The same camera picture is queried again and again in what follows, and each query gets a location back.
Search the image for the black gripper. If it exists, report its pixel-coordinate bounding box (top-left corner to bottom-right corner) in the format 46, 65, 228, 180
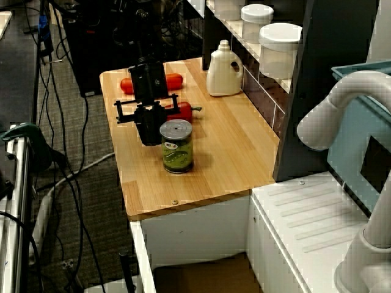
114, 62, 181, 147

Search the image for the green toy can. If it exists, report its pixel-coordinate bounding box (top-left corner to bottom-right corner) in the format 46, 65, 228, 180
159, 118, 194, 175

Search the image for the white toy sink with drainboard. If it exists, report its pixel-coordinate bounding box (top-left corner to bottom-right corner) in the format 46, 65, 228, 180
130, 170, 391, 293

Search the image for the red toy pepper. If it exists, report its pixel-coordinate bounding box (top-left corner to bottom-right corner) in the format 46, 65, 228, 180
163, 101, 203, 123

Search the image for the orange toy sausage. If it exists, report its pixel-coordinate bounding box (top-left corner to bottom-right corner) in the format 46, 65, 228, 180
119, 73, 185, 95

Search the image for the white toy detergent bottle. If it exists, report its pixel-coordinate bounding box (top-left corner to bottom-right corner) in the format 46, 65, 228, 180
205, 39, 244, 98

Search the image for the black computer box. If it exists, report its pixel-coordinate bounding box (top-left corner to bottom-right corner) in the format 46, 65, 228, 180
62, 0, 125, 99

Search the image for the dark green object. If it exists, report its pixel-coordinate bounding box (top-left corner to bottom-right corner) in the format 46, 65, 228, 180
0, 121, 53, 172

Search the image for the dark desk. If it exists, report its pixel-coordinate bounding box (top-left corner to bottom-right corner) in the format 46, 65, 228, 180
0, 0, 42, 131

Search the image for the blue clip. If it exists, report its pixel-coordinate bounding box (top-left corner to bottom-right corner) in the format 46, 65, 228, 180
38, 14, 52, 43

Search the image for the small translucent jar white lid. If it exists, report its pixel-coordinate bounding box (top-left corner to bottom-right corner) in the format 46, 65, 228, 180
240, 3, 275, 43

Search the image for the black pole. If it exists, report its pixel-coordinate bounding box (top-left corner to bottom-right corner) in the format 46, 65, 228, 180
118, 249, 137, 293

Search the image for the brown cardboard sheet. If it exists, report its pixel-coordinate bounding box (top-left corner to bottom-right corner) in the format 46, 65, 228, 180
153, 251, 264, 293

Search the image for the white toy faucet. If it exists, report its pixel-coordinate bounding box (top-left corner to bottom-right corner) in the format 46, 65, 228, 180
296, 70, 391, 293

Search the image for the black shelf unit tiled back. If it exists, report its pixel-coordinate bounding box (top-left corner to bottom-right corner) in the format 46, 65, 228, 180
201, 0, 381, 184

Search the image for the blue plastic bin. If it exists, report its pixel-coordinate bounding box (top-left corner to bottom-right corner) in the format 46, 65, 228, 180
326, 60, 391, 219

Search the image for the black rectangular pad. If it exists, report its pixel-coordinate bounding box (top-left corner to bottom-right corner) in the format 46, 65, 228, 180
360, 135, 391, 194

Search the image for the black floor cable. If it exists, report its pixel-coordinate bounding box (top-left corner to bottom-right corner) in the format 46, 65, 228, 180
23, 0, 108, 293

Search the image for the black wire mesh fence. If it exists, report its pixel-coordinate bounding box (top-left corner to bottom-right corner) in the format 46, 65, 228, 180
158, 0, 205, 62

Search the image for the white power strip with cable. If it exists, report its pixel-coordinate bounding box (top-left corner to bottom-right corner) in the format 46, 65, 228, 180
28, 151, 116, 264

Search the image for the aluminium frame rail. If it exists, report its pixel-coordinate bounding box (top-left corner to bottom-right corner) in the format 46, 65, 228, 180
0, 124, 32, 293

